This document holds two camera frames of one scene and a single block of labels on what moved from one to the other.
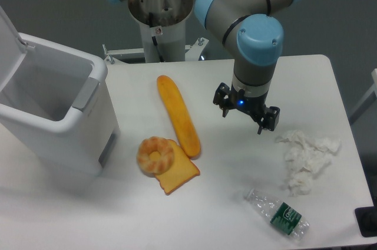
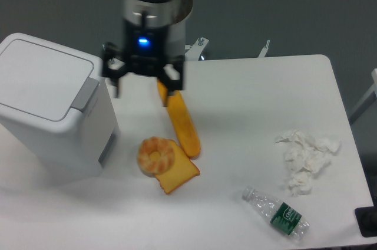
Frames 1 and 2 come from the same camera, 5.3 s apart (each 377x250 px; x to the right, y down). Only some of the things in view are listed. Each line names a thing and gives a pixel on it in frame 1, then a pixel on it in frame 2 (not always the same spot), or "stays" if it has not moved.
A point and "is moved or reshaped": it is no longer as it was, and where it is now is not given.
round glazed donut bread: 155,155 stays
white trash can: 56,100 is moved or reshaped
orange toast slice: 182,170 stays
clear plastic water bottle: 282,215 stays
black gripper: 254,105 to 148,48
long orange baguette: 180,117 stays
